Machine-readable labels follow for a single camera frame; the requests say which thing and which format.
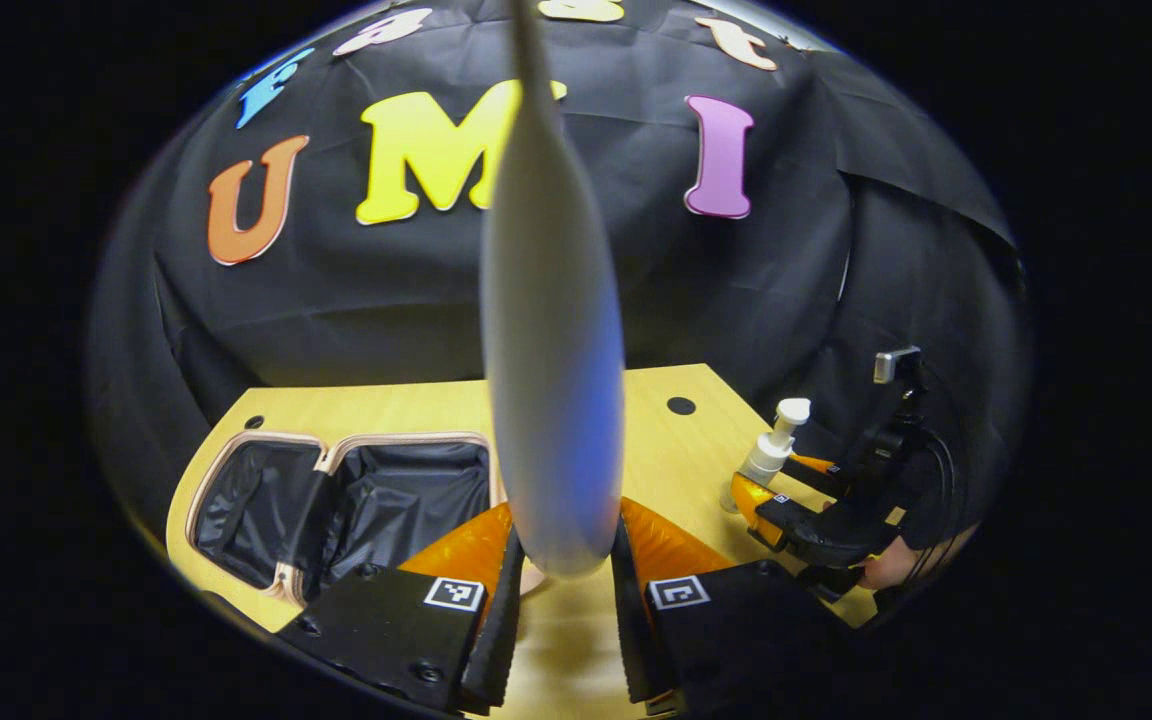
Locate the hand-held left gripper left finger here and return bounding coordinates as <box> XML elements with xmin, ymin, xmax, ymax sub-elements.
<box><xmin>274</xmin><ymin>500</ymin><xmax>529</xmax><ymax>717</ymax></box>

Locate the white pump bottle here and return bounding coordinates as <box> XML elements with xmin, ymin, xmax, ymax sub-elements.
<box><xmin>719</xmin><ymin>397</ymin><xmax>813</xmax><ymax>515</ymax></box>

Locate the white squeeze tube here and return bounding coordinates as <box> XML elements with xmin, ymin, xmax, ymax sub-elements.
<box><xmin>480</xmin><ymin>0</ymin><xmax>629</xmax><ymax>581</ymax></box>

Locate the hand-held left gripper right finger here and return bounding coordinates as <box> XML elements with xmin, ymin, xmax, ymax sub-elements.
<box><xmin>610</xmin><ymin>495</ymin><xmax>842</xmax><ymax>717</ymax></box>

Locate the black backdrop cloth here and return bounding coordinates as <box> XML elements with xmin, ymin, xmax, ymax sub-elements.
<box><xmin>86</xmin><ymin>0</ymin><xmax>1032</xmax><ymax>521</ymax></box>

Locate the beige suitcase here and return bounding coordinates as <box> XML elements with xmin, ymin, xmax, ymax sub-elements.
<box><xmin>184</xmin><ymin>430</ymin><xmax>549</xmax><ymax>607</ymax></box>

